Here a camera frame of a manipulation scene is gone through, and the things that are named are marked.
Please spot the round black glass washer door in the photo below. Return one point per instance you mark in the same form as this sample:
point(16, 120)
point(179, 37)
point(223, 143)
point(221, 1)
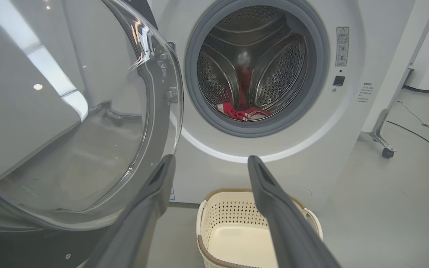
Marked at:
point(50, 130)

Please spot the metal leg with caster wheel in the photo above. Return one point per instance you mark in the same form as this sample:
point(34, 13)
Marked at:
point(380, 130)

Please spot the cream perforated basket brown rim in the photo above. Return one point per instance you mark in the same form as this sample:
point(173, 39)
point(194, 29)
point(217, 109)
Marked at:
point(237, 242)

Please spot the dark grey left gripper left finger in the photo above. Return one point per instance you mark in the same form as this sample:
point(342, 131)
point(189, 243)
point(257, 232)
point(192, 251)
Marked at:
point(140, 227)

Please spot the white partition board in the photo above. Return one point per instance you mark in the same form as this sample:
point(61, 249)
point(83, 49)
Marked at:
point(404, 56)

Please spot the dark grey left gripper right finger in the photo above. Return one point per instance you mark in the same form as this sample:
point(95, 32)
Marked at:
point(285, 227)

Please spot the red and white garment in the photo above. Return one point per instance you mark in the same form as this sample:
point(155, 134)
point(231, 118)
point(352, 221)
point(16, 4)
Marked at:
point(237, 111)

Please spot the white front-load washing machine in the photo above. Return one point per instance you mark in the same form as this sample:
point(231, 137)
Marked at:
point(311, 156)

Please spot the white warning label sticker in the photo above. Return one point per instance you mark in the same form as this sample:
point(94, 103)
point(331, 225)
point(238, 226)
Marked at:
point(342, 46)

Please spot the blue energy label sticker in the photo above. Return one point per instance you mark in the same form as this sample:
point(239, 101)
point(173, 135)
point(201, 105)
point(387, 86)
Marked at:
point(172, 193)

